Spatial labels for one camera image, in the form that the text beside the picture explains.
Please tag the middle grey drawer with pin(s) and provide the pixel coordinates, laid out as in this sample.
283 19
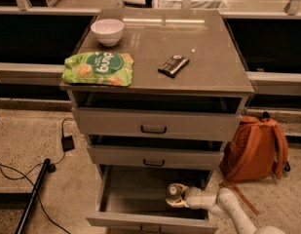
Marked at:
155 157

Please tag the clear plastic water bottle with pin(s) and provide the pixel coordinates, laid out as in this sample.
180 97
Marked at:
173 193

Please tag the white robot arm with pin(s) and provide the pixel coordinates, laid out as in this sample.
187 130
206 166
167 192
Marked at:
223 203

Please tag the black power adapter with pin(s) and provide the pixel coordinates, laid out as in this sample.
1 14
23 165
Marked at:
67 143

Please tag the black pole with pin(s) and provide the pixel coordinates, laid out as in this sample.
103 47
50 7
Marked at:
33 195

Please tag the black snack bar wrapper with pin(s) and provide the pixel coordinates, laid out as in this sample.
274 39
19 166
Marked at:
173 65

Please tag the white ceramic bowl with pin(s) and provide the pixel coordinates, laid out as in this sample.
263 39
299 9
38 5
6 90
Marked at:
108 32

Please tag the top grey drawer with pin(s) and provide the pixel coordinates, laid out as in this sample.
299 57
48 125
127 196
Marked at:
160 124

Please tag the grey drawer cabinet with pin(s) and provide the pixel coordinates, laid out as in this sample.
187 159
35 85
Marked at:
214 81

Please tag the grey drawer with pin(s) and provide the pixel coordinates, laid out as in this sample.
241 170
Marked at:
155 157
160 124
135 198

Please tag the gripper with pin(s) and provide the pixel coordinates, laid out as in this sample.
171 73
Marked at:
193 197

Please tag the orange backpack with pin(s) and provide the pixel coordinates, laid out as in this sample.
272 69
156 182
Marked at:
258 149

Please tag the bottom grey drawer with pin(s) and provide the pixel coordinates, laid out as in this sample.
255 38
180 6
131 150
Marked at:
135 198

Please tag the green snack bag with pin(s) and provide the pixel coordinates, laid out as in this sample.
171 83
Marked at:
98 68

